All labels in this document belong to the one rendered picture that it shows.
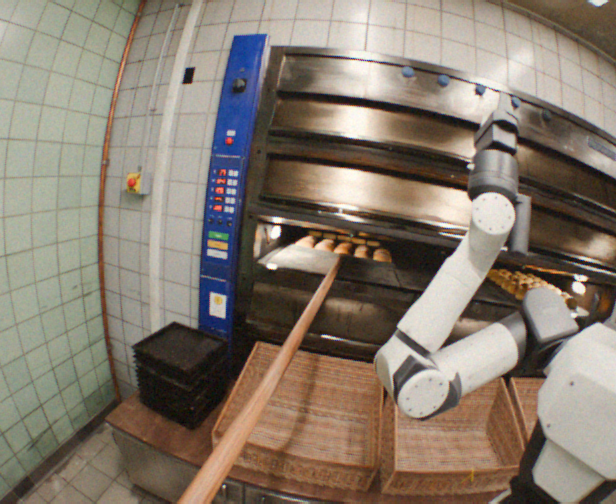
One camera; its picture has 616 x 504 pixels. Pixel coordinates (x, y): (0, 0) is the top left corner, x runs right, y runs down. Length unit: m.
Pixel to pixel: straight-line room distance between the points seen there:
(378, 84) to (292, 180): 0.51
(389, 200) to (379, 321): 0.48
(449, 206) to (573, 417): 0.92
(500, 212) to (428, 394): 0.27
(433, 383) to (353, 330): 0.86
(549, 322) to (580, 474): 0.27
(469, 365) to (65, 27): 1.74
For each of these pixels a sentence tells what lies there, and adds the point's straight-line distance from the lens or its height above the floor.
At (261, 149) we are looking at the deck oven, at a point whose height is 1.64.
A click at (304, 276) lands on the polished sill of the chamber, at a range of 1.21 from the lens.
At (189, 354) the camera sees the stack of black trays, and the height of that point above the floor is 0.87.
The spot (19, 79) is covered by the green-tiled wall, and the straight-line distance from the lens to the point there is 1.43.
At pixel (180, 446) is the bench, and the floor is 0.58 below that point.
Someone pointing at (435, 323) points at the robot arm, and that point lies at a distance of 0.43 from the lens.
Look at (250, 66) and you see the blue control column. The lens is 1.31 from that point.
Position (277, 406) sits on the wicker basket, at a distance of 1.40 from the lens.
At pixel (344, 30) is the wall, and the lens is 1.35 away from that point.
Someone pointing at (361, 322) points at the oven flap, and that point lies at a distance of 1.26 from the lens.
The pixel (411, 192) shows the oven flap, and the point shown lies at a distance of 1.18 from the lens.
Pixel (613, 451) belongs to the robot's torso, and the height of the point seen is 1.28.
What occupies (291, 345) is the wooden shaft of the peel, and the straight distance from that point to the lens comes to 0.63.
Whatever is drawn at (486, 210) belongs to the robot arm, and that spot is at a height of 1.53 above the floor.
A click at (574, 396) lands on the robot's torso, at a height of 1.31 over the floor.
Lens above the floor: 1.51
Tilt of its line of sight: 12 degrees down
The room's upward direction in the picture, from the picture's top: 8 degrees clockwise
